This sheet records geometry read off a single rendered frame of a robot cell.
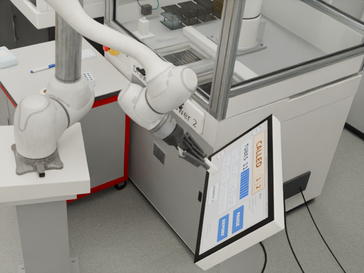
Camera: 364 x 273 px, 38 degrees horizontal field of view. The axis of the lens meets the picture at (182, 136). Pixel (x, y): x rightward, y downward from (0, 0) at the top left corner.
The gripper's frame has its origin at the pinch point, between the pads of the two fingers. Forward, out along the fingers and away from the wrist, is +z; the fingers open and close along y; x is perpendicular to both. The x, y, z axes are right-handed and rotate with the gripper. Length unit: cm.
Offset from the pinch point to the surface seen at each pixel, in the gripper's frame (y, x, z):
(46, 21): 127, 80, -67
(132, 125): 90, 70, 2
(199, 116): 46.2, 13.0, 2.2
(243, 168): -7.7, -13.2, 3.5
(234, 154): 3.7, -8.7, 3.5
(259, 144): 0.1, -19.9, 3.5
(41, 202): -1, 64, -29
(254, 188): -21.0, -18.2, 3.5
